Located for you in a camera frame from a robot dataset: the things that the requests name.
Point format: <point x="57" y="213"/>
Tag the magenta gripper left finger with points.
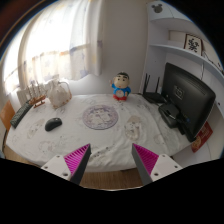
<point x="70" y="167"/>

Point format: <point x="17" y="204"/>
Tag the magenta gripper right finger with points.
<point x="152" y="167"/>

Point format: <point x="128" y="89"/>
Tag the black computer mouse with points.
<point x="52" y="124"/>

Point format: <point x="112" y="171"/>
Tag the round purple mouse pad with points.
<point x="100" y="117"/>

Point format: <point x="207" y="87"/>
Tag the white patterned tablecloth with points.
<point x="139" y="123"/>

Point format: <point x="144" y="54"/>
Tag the red gold decorated box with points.
<point x="202" y="137"/>

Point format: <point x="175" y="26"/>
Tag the black wifi router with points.
<point x="152" y="97"/>

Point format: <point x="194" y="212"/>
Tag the wooden ship model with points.
<point x="37" y="98"/>

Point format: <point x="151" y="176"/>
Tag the black computer monitor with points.
<point x="188" y="101"/>

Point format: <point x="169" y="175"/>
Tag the wooden chair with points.
<point x="6" y="114"/>

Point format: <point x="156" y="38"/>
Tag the cartoon boy figure clock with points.
<point x="120" y="84"/>

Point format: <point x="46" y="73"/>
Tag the white patterned curtain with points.
<point x="63" y="40"/>

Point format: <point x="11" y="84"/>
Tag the framed calligraphy picture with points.
<point x="193" y="44"/>

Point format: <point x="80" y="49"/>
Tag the white wall shelf unit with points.
<point x="167" y="28"/>

